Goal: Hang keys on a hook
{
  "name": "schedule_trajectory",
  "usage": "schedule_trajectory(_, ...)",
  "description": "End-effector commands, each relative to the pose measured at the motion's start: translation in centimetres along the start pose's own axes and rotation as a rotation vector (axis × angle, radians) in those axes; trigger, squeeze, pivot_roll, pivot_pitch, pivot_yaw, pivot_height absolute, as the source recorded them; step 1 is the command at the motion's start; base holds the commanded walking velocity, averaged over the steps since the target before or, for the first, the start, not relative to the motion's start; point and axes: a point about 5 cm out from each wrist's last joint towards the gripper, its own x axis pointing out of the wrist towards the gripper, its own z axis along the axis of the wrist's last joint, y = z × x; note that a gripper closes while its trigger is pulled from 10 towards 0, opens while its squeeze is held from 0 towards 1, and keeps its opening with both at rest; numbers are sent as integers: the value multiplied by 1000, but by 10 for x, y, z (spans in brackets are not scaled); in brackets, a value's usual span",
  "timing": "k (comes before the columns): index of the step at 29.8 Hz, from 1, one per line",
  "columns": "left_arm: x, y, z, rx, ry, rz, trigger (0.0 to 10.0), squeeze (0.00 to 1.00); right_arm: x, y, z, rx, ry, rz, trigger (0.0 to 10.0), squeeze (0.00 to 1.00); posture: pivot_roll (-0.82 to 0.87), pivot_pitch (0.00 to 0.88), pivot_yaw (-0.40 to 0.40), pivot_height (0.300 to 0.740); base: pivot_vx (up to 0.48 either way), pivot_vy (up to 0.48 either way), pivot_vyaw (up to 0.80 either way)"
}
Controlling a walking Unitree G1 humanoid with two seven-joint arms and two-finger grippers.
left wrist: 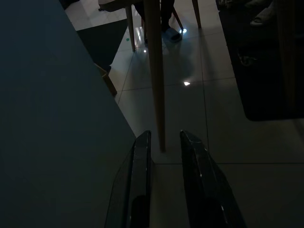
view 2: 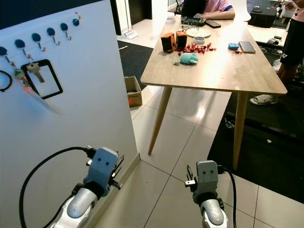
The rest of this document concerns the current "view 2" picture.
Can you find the standing person black shorts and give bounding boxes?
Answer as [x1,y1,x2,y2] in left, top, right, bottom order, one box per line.
[249,0,304,106]

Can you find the silver key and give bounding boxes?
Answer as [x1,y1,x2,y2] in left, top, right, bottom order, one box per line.
[27,62,46,84]

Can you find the wooden table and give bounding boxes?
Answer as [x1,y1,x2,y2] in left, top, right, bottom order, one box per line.
[140,2,288,171]

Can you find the dark blue knob wall hook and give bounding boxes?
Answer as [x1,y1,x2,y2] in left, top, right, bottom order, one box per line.
[72,12,82,27]
[0,47,12,67]
[47,27,59,46]
[60,23,72,40]
[31,32,45,52]
[15,39,30,60]

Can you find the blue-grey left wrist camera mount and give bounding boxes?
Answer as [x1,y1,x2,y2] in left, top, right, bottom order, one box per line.
[83,146,120,193]

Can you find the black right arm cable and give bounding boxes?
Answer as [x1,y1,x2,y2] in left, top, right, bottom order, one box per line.
[218,164,238,228]

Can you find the black floor mat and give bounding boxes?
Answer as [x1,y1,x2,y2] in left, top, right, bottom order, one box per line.
[207,43,304,205]
[116,40,156,88]

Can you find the clear red key tag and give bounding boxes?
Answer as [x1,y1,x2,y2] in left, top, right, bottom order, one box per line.
[21,83,63,116]

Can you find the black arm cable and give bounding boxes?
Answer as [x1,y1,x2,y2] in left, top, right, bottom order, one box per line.
[19,146,98,228]
[218,164,238,228]

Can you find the black ring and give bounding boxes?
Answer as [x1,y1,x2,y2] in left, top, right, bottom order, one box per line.
[0,70,13,92]

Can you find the black bag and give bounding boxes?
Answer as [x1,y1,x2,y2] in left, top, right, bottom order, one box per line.
[247,6,277,28]

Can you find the red berry garland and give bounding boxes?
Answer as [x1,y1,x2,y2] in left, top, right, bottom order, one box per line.
[177,42,217,56]

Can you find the white floor stand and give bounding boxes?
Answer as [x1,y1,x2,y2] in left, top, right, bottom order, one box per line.
[122,28,139,40]

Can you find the cardboard box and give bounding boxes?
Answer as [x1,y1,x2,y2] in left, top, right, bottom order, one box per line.
[124,76,143,108]

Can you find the white hook board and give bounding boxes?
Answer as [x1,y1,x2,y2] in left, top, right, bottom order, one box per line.
[0,0,141,228]

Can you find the teal plush keychain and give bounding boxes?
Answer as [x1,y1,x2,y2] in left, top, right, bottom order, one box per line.
[172,52,199,66]

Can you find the round woven plate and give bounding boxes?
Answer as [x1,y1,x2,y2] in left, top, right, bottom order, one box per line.
[185,27,211,38]

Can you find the grey phone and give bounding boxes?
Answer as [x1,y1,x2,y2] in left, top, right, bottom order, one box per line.
[238,41,257,54]

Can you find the black rectangular frame keychain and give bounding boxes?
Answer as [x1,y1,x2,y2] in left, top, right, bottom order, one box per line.
[21,59,63,100]

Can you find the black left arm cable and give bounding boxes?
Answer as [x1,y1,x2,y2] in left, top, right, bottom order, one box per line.
[19,146,98,228]

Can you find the seated person pink shirt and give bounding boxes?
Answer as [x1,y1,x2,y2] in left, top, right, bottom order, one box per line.
[180,0,236,20]

